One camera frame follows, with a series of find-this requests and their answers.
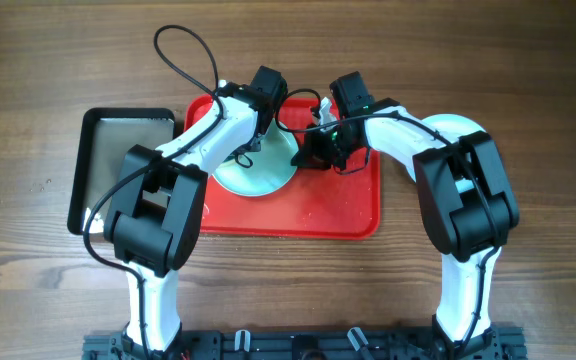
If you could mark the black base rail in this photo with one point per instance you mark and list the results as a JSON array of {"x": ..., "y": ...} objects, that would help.
[{"x": 356, "y": 343}]

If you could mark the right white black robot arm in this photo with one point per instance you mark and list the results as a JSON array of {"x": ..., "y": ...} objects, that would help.
[{"x": 466, "y": 201}]

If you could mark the black rectangular metal tray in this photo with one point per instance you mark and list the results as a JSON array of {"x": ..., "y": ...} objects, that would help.
[{"x": 107, "y": 134}]

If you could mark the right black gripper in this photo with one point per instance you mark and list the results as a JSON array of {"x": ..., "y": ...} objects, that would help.
[{"x": 315, "y": 156}]

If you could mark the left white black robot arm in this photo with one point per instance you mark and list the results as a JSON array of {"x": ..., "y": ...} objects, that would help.
[{"x": 155, "y": 215}]

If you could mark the light blue plate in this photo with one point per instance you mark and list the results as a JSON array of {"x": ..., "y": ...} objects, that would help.
[
  {"x": 271, "y": 167},
  {"x": 456, "y": 124}
]

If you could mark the red plastic tray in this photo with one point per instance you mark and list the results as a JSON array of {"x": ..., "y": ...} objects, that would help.
[{"x": 313, "y": 204}]

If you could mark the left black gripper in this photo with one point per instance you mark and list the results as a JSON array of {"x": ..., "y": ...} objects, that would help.
[{"x": 255, "y": 146}]

